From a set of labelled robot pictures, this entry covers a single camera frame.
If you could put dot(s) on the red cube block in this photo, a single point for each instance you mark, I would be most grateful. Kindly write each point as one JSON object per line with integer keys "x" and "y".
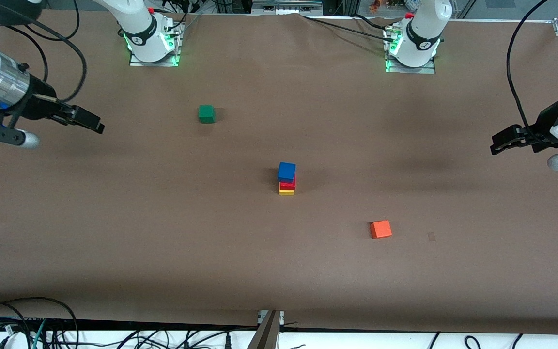
{"x": 288, "y": 186}

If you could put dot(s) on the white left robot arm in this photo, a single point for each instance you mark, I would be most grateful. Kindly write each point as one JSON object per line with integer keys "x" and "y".
{"x": 422, "y": 29}

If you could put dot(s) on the green cube block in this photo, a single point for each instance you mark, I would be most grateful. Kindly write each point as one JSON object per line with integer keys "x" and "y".
{"x": 206, "y": 114}

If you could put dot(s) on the yellow cube block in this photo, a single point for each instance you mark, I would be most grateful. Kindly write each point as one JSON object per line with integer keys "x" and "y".
{"x": 286, "y": 192}

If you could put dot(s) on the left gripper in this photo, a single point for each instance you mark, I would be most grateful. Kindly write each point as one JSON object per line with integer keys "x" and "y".
{"x": 544, "y": 121}

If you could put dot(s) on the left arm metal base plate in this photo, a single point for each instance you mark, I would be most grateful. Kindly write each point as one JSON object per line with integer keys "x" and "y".
{"x": 429, "y": 69}

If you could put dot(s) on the metal table clamp bracket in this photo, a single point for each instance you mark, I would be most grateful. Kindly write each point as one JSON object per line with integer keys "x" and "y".
{"x": 265, "y": 334}

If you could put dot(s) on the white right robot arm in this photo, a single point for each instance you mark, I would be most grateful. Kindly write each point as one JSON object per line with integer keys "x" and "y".
{"x": 138, "y": 29}

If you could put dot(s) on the orange cube block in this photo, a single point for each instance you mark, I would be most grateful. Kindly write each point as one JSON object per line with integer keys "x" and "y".
{"x": 380, "y": 229}

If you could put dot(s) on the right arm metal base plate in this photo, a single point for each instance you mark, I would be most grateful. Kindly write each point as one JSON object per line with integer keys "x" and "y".
{"x": 175, "y": 57}

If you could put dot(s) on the silver aluminium frame rail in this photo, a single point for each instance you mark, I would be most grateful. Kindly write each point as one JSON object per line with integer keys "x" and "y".
{"x": 286, "y": 6}

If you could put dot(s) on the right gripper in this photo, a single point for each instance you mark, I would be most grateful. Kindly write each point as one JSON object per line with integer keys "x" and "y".
{"x": 40, "y": 99}

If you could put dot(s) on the blue cube block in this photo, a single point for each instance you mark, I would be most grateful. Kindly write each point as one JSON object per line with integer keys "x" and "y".
{"x": 286, "y": 171}

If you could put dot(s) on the brown paper table cover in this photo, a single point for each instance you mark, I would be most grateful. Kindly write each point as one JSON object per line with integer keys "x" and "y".
{"x": 259, "y": 266}

